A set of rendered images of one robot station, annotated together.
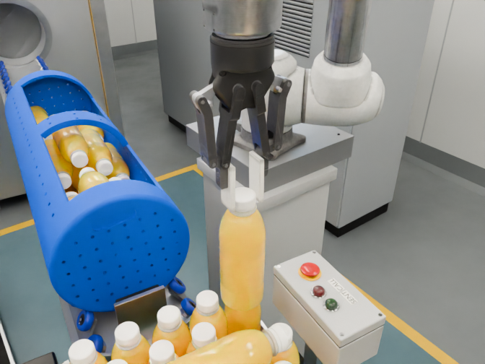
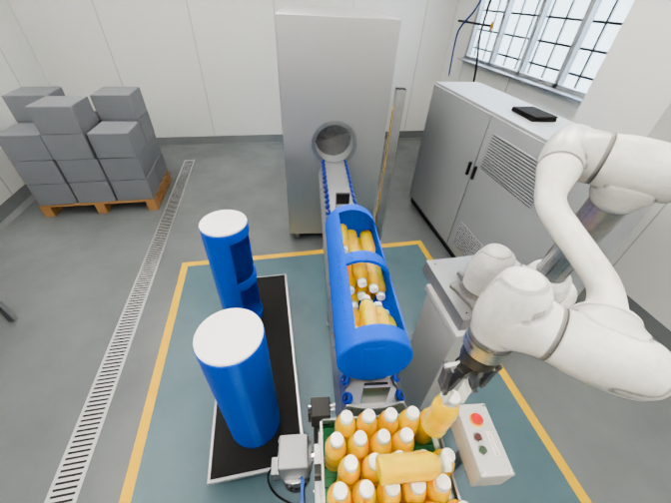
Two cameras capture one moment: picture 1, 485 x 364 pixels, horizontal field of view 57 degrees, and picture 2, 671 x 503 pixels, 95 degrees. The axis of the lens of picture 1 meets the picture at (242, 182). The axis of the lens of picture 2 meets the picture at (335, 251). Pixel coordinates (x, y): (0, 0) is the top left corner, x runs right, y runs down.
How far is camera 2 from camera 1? 0.47 m
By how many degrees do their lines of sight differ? 20
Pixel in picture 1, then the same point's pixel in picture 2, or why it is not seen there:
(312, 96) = not seen: hidden behind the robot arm
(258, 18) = (494, 361)
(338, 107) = not seen: hidden behind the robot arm
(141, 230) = (387, 353)
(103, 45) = (387, 174)
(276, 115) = (486, 376)
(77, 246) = (353, 353)
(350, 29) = (563, 267)
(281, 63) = (503, 260)
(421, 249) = not seen: hidden behind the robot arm
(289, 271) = (463, 413)
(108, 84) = (382, 197)
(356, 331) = (492, 476)
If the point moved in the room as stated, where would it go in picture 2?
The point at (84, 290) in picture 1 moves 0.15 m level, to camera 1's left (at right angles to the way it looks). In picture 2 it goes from (349, 369) to (315, 353)
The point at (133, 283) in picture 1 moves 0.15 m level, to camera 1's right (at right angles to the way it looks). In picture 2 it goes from (374, 371) to (412, 388)
